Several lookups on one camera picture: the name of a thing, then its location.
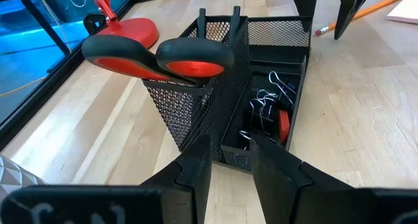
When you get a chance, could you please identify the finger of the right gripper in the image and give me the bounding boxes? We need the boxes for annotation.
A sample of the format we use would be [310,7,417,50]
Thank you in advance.
[280,0,319,33]
[333,0,409,40]

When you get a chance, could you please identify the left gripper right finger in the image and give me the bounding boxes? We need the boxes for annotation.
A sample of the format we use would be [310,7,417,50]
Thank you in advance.
[249,134,360,224]

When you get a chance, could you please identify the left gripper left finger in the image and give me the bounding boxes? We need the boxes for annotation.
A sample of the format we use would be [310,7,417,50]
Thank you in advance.
[139,134,213,224]

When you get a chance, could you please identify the orange pencil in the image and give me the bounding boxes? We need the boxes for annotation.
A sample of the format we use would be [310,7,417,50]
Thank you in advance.
[314,0,410,37]

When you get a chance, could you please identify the pink sticky note pad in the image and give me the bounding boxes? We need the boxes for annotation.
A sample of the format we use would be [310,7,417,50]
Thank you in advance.
[385,0,418,25]

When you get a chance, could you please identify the red eraser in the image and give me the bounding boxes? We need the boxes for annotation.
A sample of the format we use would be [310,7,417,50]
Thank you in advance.
[277,108,291,146]

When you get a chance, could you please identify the small black binder clip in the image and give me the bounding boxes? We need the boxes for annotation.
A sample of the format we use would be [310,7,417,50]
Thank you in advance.
[237,128,278,145]

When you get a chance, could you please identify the black mesh desk organizer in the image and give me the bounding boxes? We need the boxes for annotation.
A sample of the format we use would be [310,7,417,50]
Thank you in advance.
[142,14,314,173]

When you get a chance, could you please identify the red and black scissors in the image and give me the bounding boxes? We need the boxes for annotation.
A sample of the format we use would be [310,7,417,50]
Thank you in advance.
[81,34,236,88]

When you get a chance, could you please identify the red desk lamp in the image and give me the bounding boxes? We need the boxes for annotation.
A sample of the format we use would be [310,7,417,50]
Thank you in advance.
[83,0,160,50]

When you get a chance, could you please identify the black diagonal desk leg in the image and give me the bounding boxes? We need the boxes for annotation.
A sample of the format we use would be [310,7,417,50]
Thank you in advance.
[19,0,72,56]

